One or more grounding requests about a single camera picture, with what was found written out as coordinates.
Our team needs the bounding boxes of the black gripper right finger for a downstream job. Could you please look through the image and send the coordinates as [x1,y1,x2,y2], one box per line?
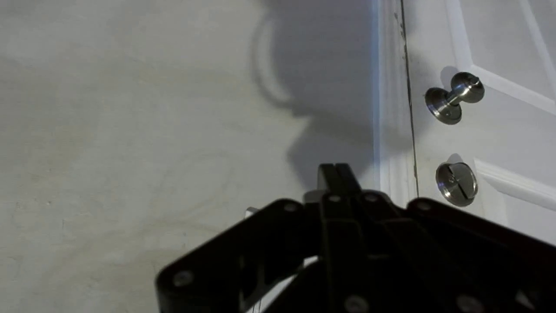
[337,161,556,313]

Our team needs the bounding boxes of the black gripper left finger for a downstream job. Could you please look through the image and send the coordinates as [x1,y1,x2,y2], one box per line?
[154,161,351,313]

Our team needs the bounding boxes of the silver deadbolt lock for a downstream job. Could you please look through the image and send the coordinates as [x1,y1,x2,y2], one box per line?
[434,159,481,208]

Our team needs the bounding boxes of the white panel door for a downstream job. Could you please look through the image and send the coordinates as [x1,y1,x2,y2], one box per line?
[401,0,556,246]

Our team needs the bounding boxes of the silver door knob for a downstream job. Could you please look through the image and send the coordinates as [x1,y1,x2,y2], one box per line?
[424,69,486,126]

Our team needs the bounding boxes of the white door frame trim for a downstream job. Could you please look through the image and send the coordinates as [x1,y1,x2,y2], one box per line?
[370,0,420,208]

